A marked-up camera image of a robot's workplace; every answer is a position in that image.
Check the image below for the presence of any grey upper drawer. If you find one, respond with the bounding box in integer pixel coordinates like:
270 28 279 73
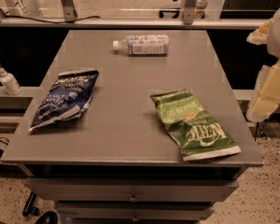
25 178 239 203

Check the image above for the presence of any black cable on shelf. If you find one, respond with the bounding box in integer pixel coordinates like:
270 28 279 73
3 14 101 24

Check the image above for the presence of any grey lower drawer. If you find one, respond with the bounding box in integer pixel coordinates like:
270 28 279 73
56 202 214 221

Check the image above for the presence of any white pump dispenser bottle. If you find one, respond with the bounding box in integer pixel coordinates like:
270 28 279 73
0 64 21 95

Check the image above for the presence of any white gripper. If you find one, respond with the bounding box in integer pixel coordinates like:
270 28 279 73
245 8 280 122

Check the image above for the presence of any grey drawer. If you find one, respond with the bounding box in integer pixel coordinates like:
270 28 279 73
25 178 239 203
56 202 214 221

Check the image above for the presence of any blue chip bag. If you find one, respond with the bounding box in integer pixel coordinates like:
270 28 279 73
29 68 99 132

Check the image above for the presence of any green jalapeno chip bag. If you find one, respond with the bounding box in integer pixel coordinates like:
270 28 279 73
150 90 241 161

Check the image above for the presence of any clear plastic water bottle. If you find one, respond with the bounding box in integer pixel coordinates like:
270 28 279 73
113 35 169 55

